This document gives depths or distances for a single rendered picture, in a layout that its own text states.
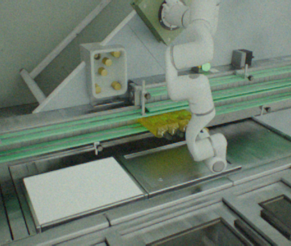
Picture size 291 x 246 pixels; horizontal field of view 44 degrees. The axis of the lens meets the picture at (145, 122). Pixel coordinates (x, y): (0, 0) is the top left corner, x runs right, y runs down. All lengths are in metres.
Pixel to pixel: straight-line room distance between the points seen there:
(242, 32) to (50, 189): 1.36
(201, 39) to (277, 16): 1.14
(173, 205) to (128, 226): 0.20
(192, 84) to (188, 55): 0.10
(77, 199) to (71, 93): 0.55
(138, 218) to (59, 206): 0.29
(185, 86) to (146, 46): 0.67
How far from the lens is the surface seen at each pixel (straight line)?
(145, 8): 1.70
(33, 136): 1.56
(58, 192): 1.48
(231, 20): 2.11
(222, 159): 1.39
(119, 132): 1.70
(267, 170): 1.68
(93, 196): 1.43
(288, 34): 2.44
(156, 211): 1.39
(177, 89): 1.22
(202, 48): 1.23
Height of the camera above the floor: 2.34
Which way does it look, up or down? 54 degrees down
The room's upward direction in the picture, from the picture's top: 130 degrees clockwise
